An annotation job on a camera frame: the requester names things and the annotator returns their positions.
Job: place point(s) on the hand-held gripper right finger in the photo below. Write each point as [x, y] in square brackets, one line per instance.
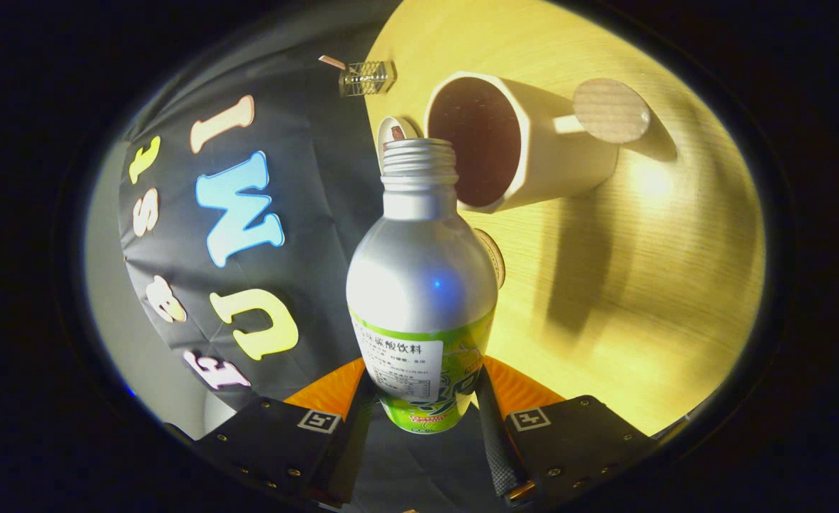
[494, 449]

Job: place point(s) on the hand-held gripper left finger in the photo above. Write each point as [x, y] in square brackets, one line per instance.
[262, 442]

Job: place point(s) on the silver green juice bottle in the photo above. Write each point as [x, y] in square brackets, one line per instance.
[423, 271]

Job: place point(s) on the round cork coaster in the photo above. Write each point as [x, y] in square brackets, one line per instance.
[497, 256]

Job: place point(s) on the wooden table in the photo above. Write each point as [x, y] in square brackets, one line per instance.
[676, 285]

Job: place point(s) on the brown meat piece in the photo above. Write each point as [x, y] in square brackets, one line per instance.
[397, 133]

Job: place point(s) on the white oval plate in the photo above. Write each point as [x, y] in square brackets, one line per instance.
[408, 128]

